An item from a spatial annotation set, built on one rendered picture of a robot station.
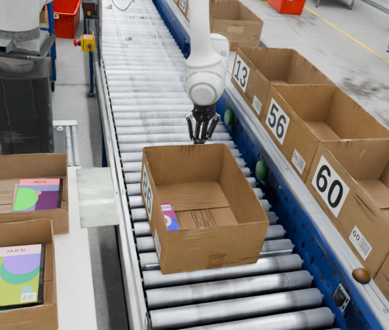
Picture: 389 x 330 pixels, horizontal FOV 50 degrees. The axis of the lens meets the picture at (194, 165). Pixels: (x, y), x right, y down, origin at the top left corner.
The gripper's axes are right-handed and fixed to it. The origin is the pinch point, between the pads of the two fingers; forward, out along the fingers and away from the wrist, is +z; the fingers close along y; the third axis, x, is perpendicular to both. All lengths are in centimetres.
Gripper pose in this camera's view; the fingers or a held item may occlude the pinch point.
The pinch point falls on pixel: (198, 147)
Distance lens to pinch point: 150.8
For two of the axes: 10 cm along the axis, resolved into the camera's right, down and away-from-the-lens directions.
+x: 2.4, 5.9, -7.7
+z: -1.3, 8.1, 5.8
